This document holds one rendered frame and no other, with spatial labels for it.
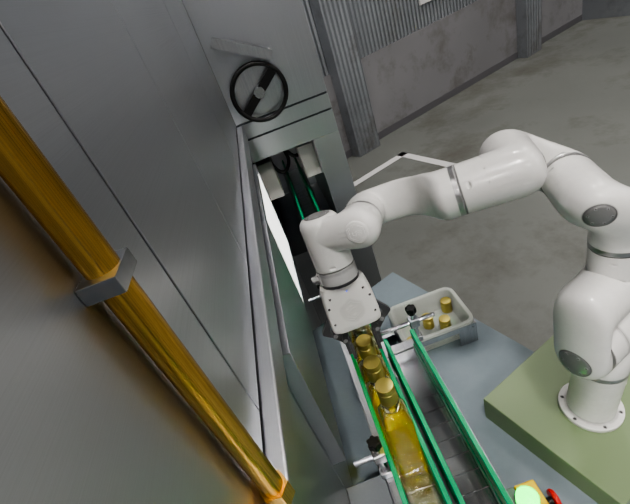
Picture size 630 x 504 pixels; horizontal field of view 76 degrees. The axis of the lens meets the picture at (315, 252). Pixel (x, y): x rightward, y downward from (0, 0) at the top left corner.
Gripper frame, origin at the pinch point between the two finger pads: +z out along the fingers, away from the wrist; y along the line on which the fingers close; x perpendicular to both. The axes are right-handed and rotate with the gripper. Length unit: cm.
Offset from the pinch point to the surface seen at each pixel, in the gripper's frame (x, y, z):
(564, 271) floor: 128, 125, 85
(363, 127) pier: 375, 94, -10
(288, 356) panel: -15.5, -12.6, -12.6
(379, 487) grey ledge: -6.7, -8.1, 30.0
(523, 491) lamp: -14.8, 18.4, 34.9
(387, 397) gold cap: -12.8, 0.0, 3.9
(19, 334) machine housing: -56, -15, -42
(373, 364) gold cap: -6.7, -0.1, 0.8
